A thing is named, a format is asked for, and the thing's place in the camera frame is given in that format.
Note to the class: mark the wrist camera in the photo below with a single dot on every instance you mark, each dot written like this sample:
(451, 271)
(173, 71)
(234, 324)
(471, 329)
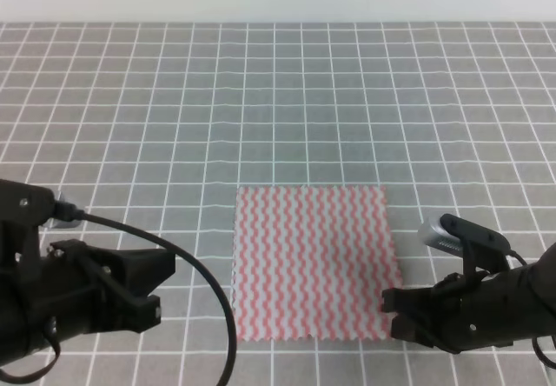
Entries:
(24, 209)
(478, 246)

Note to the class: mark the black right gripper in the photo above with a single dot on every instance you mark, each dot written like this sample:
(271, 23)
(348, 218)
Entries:
(505, 308)

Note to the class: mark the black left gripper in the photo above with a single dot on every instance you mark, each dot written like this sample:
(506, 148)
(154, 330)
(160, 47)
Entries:
(83, 290)

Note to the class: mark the pink wavy striped towel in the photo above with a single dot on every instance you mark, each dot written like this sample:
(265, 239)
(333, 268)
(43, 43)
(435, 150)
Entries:
(312, 261)

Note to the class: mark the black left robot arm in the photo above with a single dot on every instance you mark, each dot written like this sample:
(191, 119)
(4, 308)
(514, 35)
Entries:
(80, 290)

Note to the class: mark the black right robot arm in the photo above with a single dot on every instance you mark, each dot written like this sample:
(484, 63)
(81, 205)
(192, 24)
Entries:
(545, 266)

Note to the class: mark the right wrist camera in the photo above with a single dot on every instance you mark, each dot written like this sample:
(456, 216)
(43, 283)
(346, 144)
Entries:
(478, 246)

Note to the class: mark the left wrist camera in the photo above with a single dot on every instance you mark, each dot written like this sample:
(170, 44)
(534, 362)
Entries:
(24, 209)

